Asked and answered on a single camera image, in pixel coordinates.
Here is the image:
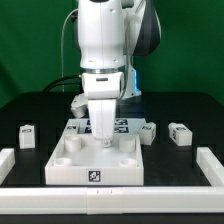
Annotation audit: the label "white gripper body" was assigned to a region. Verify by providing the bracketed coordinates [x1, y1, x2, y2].
[71, 72, 124, 141]

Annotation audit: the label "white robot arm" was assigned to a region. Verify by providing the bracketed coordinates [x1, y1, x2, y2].
[75, 0, 161, 147]

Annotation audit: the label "white cable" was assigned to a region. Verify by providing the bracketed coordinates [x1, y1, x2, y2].
[60, 8, 80, 93]

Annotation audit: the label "black cables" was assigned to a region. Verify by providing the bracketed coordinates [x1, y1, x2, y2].
[42, 74, 84, 93]

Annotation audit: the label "white square tabletop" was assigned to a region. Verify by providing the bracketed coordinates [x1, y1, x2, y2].
[45, 134, 144, 186]

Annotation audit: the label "white tag base sheet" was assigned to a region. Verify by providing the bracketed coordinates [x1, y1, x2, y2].
[65, 118, 145, 134]

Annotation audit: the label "white U-shaped fence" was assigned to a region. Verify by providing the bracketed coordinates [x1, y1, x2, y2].
[0, 147, 224, 214]

